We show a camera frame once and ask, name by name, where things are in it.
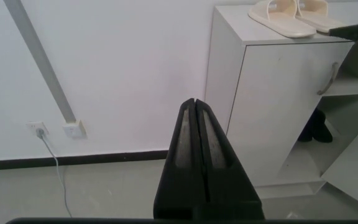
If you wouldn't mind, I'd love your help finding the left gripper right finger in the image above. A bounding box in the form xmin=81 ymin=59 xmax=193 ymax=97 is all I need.
xmin=194 ymin=98 xmax=265 ymax=220

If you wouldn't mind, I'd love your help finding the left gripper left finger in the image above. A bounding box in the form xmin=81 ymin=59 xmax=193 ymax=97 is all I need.
xmin=153 ymin=98 xmax=207 ymax=220

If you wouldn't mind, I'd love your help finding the cream slipper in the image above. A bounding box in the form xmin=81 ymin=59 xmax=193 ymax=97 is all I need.
xmin=295 ymin=0 xmax=347 ymax=34
xmin=247 ymin=0 xmax=318 ymax=39

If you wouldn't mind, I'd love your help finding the black shoe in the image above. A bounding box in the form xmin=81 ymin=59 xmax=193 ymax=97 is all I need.
xmin=310 ymin=108 xmax=334 ymax=144
xmin=296 ymin=123 xmax=314 ymax=143

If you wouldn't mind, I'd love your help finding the white shoe cabinet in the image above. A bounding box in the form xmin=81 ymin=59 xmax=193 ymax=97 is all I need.
xmin=204 ymin=0 xmax=358 ymax=200

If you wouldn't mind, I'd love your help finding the white cabinet door with handle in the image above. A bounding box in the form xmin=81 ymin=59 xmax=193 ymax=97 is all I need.
xmin=226 ymin=41 xmax=355 ymax=188

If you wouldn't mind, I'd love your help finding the white wall junction box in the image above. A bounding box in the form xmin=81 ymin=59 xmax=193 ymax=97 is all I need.
xmin=62 ymin=119 xmax=88 ymax=140

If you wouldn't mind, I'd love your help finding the grey power cable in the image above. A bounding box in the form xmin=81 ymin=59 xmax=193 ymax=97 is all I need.
xmin=35 ymin=128 xmax=73 ymax=218

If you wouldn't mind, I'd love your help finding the white wall socket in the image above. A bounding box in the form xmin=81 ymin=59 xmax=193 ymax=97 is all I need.
xmin=25 ymin=121 xmax=50 ymax=138

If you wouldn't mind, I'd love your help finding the grey wall cable duct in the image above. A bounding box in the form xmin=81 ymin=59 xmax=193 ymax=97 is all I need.
xmin=2 ymin=0 xmax=78 ymax=124

